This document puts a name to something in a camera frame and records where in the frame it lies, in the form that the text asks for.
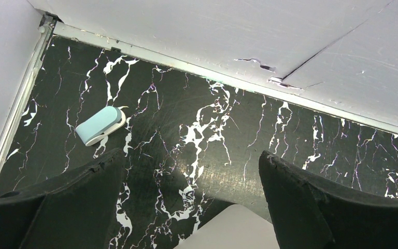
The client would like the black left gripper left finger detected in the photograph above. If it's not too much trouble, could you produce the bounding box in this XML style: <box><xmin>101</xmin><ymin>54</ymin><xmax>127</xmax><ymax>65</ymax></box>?
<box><xmin>0</xmin><ymin>149</ymin><xmax>125</xmax><ymax>248</ymax></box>

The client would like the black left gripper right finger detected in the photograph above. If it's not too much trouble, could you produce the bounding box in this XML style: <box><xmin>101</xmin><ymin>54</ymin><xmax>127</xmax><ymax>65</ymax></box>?
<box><xmin>259</xmin><ymin>151</ymin><xmax>398</xmax><ymax>248</ymax></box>

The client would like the light blue white clip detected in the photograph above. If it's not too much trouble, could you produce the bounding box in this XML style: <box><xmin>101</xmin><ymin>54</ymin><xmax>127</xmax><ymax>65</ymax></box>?
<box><xmin>75</xmin><ymin>106</ymin><xmax>126</xmax><ymax>146</ymax></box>

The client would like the white drawer organizer frame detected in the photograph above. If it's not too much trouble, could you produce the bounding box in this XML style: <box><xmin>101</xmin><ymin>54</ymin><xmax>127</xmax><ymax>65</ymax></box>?
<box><xmin>176</xmin><ymin>204</ymin><xmax>279</xmax><ymax>249</ymax></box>

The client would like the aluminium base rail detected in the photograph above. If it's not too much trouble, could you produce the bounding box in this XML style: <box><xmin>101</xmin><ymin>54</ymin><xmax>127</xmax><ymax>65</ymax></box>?
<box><xmin>0</xmin><ymin>14</ymin><xmax>56</xmax><ymax>172</ymax></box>

